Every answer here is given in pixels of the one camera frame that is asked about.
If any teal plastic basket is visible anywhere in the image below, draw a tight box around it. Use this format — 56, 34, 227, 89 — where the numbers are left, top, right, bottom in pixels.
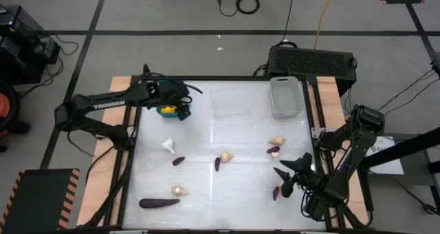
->
156, 78, 190, 120

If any long purple eggplant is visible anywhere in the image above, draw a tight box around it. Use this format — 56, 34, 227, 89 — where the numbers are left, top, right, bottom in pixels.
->
138, 198, 181, 209

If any orange black round object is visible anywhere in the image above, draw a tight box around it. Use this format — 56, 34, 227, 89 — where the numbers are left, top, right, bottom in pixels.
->
0, 81, 20, 140

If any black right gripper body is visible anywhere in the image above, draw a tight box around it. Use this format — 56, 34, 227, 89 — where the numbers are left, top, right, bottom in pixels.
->
294, 170, 327, 195

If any yellow cable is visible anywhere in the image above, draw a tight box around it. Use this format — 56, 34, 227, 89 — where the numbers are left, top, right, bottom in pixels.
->
313, 0, 337, 50

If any black equipment cart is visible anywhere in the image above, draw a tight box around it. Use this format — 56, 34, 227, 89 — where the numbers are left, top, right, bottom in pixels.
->
0, 3, 62, 85

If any black metal table frame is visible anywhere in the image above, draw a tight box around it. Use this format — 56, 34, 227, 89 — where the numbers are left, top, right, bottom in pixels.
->
85, 64, 374, 233

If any black metal stand beam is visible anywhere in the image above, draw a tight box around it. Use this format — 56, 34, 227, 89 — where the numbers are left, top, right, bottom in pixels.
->
359, 126, 440, 171

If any clear plastic container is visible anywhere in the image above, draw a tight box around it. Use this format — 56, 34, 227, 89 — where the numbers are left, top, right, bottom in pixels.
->
210, 87, 249, 120

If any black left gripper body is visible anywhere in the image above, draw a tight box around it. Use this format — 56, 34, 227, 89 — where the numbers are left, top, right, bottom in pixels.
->
148, 78, 190, 108

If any light wooden table board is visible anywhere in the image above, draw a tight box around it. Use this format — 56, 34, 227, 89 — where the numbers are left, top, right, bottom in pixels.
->
76, 76, 371, 228

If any thin black cable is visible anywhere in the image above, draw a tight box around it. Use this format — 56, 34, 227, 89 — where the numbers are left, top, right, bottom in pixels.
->
281, 0, 297, 45

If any black computer case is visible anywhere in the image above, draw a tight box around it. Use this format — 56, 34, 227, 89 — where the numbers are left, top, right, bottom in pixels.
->
267, 45, 358, 96

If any white paper sign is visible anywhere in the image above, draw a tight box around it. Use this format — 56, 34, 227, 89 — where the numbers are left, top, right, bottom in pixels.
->
364, 135, 406, 176

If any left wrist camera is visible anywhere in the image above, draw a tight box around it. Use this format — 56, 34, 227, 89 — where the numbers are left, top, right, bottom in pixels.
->
177, 104, 192, 121

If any grey plastic basket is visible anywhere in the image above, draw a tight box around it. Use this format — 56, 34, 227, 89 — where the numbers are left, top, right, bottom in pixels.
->
269, 76, 305, 119

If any large black striped floor mat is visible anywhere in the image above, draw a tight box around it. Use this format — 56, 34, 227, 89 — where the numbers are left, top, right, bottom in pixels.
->
0, 168, 80, 234

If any coiled black cable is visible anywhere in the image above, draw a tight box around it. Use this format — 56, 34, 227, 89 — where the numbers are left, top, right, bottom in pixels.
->
236, 0, 261, 15

